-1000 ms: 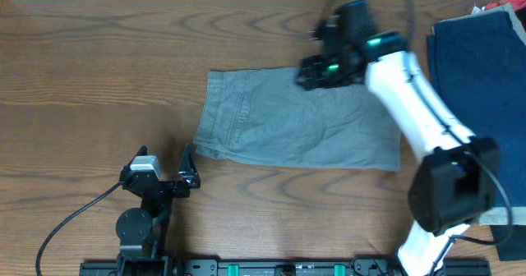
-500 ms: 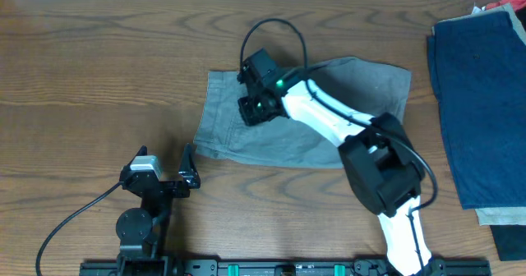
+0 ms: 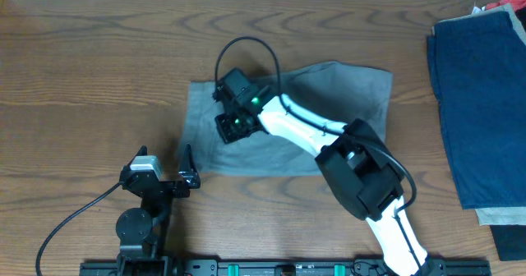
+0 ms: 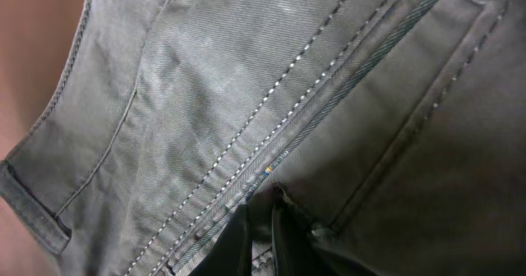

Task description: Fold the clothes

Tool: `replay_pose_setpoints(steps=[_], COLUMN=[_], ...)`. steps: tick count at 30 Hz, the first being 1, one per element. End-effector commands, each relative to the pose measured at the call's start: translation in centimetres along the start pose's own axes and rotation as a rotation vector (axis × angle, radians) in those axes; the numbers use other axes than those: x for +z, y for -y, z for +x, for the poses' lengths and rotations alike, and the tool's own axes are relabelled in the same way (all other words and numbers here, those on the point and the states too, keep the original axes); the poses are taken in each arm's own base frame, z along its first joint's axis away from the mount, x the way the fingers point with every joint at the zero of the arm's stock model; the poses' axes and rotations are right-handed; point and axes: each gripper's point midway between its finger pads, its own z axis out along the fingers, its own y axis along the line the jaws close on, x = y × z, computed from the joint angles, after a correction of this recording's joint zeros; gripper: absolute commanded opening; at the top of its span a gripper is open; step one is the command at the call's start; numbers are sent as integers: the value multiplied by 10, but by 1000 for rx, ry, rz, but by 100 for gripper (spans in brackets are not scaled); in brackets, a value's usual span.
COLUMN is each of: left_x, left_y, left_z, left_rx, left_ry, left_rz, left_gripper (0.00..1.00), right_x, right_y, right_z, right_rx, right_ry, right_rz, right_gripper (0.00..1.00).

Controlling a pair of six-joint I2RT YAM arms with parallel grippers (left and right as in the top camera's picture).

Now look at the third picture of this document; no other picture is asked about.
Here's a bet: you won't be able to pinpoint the black left camera cable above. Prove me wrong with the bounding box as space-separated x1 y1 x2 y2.
35 181 123 276

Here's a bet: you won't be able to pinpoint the white garment tag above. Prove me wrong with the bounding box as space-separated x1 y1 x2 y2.
471 5 485 15

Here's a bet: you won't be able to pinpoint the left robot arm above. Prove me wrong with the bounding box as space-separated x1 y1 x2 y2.
116 145 201 276

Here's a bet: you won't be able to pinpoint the navy blue shorts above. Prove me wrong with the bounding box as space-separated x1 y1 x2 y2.
426 10 526 210

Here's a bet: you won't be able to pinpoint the grey shorts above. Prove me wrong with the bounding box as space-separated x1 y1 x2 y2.
178 61 393 177

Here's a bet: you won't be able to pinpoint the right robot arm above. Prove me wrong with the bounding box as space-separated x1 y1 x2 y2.
214 83 444 275

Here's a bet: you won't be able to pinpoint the red garment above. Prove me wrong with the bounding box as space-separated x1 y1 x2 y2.
485 0 526 12

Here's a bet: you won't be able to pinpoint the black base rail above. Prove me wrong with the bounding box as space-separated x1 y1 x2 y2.
79 257 492 276

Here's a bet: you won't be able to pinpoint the black folded garment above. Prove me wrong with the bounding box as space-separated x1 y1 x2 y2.
490 225 526 261

